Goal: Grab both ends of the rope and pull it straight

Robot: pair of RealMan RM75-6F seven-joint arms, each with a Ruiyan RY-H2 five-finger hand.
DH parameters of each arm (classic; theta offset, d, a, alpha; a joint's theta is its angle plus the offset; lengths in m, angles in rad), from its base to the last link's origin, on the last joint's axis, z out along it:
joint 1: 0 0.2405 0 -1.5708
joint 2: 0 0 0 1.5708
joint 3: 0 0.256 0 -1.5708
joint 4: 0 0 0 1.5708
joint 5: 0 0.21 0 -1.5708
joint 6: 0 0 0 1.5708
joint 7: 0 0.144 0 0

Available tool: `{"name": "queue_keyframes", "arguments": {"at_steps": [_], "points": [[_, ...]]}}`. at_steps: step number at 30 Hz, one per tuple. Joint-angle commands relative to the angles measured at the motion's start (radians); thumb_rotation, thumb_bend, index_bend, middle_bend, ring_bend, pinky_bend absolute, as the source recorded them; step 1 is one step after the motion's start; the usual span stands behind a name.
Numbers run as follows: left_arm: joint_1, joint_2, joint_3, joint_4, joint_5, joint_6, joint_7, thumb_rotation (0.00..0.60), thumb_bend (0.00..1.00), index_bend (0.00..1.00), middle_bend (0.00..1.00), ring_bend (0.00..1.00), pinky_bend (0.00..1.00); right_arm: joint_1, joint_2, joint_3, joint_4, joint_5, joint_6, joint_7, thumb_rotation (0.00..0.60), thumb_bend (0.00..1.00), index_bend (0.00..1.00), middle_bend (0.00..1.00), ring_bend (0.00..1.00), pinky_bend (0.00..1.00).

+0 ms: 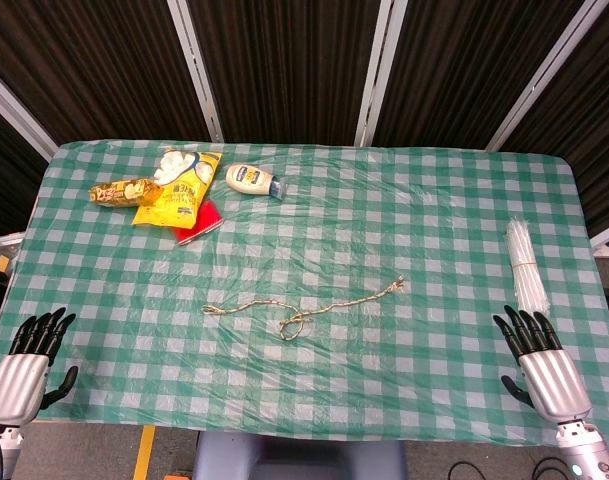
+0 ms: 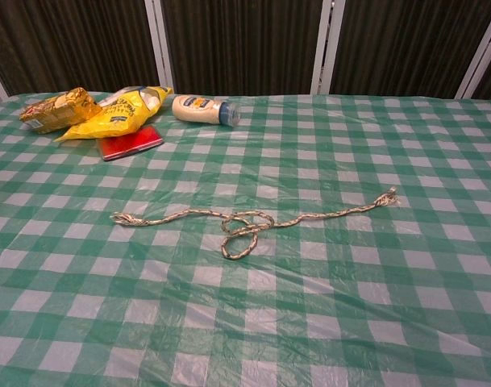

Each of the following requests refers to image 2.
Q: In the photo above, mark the white mayonnaise squeeze bottle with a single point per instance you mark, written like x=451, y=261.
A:
x=196, y=109

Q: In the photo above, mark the red flat box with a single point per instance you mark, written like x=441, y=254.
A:
x=128, y=147

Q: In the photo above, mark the green white checkered tablecloth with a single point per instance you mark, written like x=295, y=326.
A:
x=269, y=322

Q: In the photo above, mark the yellow chip bag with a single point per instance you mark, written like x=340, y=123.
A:
x=116, y=117

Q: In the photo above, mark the gold foil snack pack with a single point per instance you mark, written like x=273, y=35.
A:
x=55, y=111

